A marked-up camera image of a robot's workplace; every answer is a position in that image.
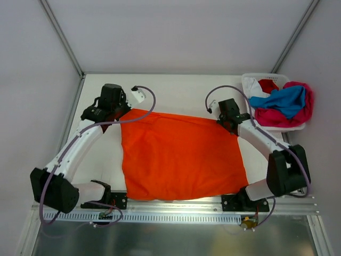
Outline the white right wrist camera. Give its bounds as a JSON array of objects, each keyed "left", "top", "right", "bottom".
[{"left": 207, "top": 100, "right": 217, "bottom": 114}]

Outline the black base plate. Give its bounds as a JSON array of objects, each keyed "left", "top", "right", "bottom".
[
  {"left": 80, "top": 191, "right": 128, "bottom": 210},
  {"left": 221, "top": 194, "right": 270, "bottom": 212}
]

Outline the aluminium frame post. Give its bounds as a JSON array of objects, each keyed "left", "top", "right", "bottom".
[
  {"left": 271, "top": 0, "right": 321, "bottom": 74},
  {"left": 39, "top": 0, "right": 85, "bottom": 79}
]

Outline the white t shirt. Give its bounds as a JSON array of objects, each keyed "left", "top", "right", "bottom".
[{"left": 242, "top": 77, "right": 270, "bottom": 99}]

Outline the blue t shirt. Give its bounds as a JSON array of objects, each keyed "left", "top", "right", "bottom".
[{"left": 249, "top": 85, "right": 306, "bottom": 119}]

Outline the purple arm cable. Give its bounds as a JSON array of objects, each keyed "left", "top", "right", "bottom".
[
  {"left": 38, "top": 85, "right": 157, "bottom": 226},
  {"left": 205, "top": 85, "right": 312, "bottom": 198}
]

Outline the orange t shirt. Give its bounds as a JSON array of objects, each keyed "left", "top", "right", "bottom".
[{"left": 102, "top": 109, "right": 248, "bottom": 201}]

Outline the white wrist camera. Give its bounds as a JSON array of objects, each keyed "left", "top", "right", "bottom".
[
  {"left": 207, "top": 100, "right": 217, "bottom": 114},
  {"left": 128, "top": 86, "right": 146, "bottom": 108}
]

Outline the white slotted cable duct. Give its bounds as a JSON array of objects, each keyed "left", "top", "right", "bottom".
[{"left": 57, "top": 211, "right": 241, "bottom": 225}]

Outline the magenta pink t shirt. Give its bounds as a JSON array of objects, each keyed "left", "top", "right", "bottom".
[{"left": 254, "top": 81, "right": 315, "bottom": 128}]

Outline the red t shirt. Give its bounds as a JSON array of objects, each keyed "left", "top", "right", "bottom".
[{"left": 258, "top": 79, "right": 279, "bottom": 94}]

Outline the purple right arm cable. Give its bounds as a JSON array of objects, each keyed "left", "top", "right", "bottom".
[{"left": 205, "top": 85, "right": 312, "bottom": 198}]

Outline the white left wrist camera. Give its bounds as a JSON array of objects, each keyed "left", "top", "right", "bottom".
[{"left": 128, "top": 86, "right": 146, "bottom": 108}]

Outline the white plastic laundry basket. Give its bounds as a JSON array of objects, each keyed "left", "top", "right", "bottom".
[{"left": 241, "top": 73, "right": 306, "bottom": 132}]

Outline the aluminium frame post right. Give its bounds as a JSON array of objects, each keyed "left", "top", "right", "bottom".
[{"left": 271, "top": 0, "right": 321, "bottom": 74}]

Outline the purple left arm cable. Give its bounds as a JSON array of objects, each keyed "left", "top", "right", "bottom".
[{"left": 38, "top": 85, "right": 157, "bottom": 226}]

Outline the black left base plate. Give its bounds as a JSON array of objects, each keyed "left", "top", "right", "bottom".
[{"left": 80, "top": 191, "right": 128, "bottom": 210}]

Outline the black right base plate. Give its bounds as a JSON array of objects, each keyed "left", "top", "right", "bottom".
[{"left": 221, "top": 194, "right": 270, "bottom": 212}]

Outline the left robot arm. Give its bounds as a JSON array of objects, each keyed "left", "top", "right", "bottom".
[{"left": 30, "top": 84, "right": 131, "bottom": 213}]

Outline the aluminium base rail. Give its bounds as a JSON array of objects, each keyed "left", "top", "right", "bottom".
[{"left": 31, "top": 196, "right": 320, "bottom": 215}]

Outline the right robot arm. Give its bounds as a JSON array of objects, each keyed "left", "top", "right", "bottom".
[{"left": 209, "top": 99, "right": 311, "bottom": 212}]

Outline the aluminium frame post left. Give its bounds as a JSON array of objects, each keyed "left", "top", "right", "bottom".
[{"left": 39, "top": 0, "right": 85, "bottom": 79}]

